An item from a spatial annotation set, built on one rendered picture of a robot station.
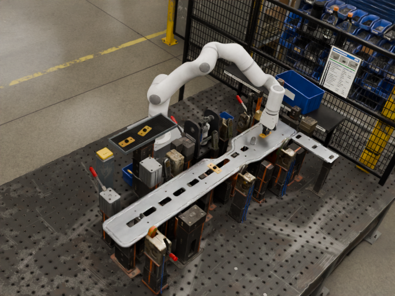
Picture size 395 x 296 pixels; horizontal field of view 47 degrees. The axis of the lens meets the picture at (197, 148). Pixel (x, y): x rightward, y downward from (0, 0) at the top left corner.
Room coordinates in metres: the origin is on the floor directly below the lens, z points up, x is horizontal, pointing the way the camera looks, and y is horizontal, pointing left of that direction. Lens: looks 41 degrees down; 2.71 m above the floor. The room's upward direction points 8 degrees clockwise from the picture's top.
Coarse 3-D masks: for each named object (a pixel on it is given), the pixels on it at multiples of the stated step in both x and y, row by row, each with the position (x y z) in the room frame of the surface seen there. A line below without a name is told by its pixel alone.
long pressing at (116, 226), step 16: (256, 128) 2.23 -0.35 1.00; (288, 128) 2.28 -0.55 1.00; (240, 144) 2.05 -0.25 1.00; (256, 144) 2.07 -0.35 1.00; (272, 144) 2.09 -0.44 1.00; (208, 160) 1.87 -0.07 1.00; (240, 160) 1.91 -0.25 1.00; (256, 160) 1.94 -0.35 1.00; (176, 176) 1.70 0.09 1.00; (192, 176) 1.73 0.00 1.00; (208, 176) 1.74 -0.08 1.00; (224, 176) 1.76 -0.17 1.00; (160, 192) 1.58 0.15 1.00; (192, 192) 1.61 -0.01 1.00; (128, 208) 1.44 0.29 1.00; (144, 208) 1.45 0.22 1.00; (160, 208) 1.47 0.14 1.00; (176, 208) 1.48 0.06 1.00; (112, 224) 1.33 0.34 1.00; (144, 224) 1.36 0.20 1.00; (160, 224) 1.37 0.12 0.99; (128, 240) 1.25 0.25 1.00
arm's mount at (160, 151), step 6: (144, 120) 2.39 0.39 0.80; (132, 126) 2.31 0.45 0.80; (174, 132) 2.32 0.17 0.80; (174, 138) 2.26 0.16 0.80; (180, 138) 2.28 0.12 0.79; (162, 144) 2.18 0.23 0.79; (168, 144) 2.20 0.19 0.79; (156, 150) 2.12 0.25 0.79; (162, 150) 2.16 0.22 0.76; (168, 150) 2.21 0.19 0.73; (156, 156) 2.14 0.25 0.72; (162, 156) 2.16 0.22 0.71
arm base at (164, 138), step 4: (148, 116) 2.24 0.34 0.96; (168, 132) 2.30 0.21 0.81; (160, 136) 2.22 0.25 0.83; (164, 136) 2.24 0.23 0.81; (168, 136) 2.26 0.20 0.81; (156, 140) 2.20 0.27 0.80; (160, 140) 2.21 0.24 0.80; (164, 140) 2.21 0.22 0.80; (168, 140) 2.23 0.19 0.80; (156, 144) 2.17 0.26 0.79
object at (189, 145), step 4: (180, 140) 1.92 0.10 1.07; (184, 140) 1.92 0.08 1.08; (188, 140) 1.93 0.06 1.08; (184, 144) 1.89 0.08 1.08; (188, 144) 1.89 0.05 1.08; (192, 144) 1.90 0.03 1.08; (184, 148) 1.88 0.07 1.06; (188, 148) 1.86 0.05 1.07; (192, 148) 1.89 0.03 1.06; (180, 152) 1.89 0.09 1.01; (184, 152) 1.88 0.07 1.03; (188, 152) 1.87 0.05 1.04; (192, 152) 1.90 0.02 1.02; (184, 156) 1.87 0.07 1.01; (188, 156) 1.87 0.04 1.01; (192, 156) 1.90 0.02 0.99; (184, 160) 1.87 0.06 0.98; (188, 160) 1.87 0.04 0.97; (184, 164) 1.87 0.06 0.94; (188, 164) 1.89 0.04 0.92; (184, 168) 1.87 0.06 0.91
